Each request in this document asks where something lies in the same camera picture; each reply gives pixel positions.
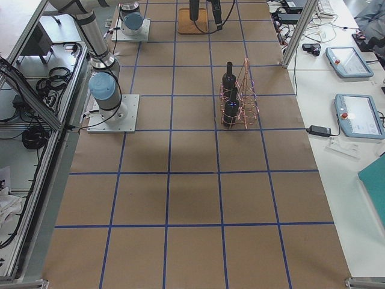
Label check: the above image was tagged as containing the dark wine bottle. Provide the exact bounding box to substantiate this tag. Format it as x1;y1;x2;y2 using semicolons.
189;0;200;21
222;61;236;90

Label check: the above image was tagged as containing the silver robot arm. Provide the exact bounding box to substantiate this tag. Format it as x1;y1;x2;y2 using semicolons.
119;1;227;35
49;1;125;122

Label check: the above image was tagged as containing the wooden tray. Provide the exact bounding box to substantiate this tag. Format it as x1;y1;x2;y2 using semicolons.
177;8;208;35

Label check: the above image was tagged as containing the dark wine bottle end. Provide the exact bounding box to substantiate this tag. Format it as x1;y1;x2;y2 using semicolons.
223;87;239;127

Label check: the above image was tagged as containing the teach pendant far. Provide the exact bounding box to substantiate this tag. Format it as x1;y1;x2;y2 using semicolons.
325;47;374;78

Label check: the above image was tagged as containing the teach pendant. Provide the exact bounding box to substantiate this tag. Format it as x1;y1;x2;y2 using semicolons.
325;47;374;78
334;94;384;140

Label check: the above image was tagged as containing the black power adapter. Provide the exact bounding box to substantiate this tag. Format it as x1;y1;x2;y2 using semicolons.
306;125;332;137

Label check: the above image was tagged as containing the teach pendant near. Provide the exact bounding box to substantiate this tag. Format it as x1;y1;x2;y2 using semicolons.
334;94;384;140

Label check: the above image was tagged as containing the teal box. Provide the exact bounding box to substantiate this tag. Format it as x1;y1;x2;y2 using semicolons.
358;156;384;214

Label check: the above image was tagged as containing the aluminium frame post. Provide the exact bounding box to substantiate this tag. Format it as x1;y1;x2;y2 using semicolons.
281;0;318;68

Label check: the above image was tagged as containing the copper wire wine basket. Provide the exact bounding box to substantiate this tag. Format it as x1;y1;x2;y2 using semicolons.
220;58;259;129

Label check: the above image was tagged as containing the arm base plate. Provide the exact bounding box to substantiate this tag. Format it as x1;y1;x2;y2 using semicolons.
87;95;140;133
111;19;151;42

